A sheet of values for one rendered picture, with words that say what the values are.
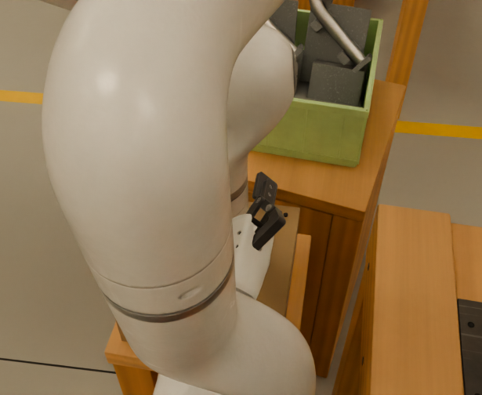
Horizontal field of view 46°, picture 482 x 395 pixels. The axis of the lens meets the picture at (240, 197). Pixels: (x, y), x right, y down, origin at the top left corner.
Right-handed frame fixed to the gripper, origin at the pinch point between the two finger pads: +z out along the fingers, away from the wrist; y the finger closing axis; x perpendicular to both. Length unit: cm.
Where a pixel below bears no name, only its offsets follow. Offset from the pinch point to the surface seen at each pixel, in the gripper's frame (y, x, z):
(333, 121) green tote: -15, -31, 50
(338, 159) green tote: -20, -40, 49
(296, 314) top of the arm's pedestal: -18.1, -30.8, 2.6
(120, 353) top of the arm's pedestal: -37.2, -10.0, -9.9
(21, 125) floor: -187, -1, 130
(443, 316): 2.3, -44.3, 3.8
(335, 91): -19, -36, 68
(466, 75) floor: -41, -158, 211
